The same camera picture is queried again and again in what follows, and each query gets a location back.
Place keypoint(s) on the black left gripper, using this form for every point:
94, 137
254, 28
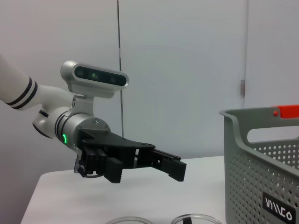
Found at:
116, 147

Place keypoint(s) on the glass teacup with black holder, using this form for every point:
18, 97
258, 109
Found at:
198, 218
128, 220

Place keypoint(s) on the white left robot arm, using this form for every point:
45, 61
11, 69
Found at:
18, 86

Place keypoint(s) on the grey perforated storage bin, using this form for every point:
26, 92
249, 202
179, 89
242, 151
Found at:
245, 186

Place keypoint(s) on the metal door hinge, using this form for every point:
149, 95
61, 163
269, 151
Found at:
243, 87

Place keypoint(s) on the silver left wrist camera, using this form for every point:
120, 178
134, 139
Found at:
93, 75

